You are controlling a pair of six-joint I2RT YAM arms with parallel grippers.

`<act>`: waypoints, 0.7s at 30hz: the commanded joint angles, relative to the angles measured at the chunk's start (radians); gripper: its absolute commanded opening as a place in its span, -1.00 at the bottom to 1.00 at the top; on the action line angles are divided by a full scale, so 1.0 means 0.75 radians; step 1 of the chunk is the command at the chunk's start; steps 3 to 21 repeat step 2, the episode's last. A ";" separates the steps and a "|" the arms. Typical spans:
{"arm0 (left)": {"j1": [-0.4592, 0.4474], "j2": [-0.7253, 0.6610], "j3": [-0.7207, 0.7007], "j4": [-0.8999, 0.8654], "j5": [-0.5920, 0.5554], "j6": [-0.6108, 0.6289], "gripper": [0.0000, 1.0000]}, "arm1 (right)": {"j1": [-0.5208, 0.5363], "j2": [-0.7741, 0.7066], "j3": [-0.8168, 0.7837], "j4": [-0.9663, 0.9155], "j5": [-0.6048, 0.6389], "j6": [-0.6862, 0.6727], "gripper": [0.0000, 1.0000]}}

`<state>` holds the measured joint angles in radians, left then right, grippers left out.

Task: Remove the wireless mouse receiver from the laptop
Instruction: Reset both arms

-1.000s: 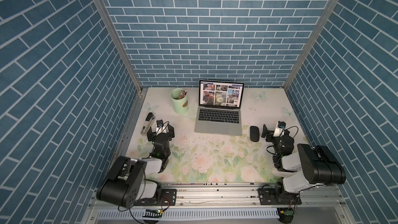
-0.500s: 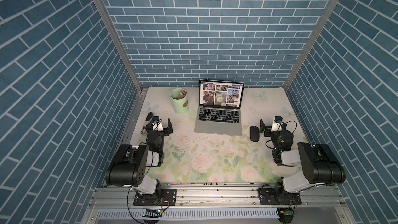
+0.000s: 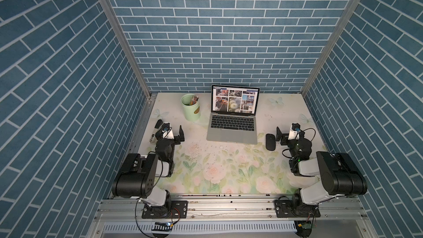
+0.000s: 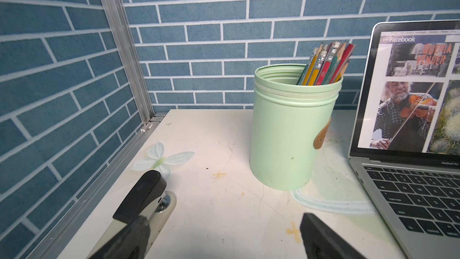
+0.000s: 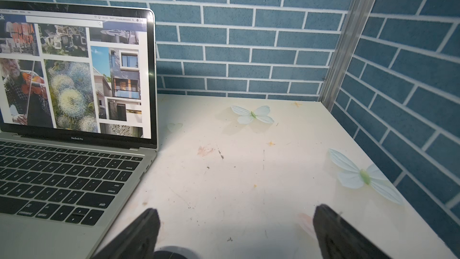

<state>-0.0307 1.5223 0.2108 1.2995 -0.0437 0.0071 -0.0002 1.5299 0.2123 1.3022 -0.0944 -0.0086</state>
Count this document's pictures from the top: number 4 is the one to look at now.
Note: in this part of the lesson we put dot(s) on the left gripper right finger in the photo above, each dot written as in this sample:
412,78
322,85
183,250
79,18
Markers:
322,242

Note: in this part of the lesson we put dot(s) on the green pencil in cup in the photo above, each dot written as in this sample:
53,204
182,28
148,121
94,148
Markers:
334,62

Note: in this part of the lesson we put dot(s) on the yellow pencil in cup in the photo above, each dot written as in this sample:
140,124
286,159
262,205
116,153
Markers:
309,69

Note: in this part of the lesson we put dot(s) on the floral table mat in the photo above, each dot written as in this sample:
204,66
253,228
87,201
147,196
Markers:
224,212

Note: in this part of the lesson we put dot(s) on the red pencil in cup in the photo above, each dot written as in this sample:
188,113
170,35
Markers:
341,65

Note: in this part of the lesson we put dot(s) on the black and silver stapler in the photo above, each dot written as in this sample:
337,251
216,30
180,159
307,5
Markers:
148,198

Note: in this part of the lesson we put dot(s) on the silver laptop with photo screen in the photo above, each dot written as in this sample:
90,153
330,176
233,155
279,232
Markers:
405,147

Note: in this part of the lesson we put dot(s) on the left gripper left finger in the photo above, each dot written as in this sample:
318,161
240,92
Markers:
130,243

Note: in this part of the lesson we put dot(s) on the green pen holder cup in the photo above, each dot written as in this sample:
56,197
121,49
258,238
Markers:
289,125

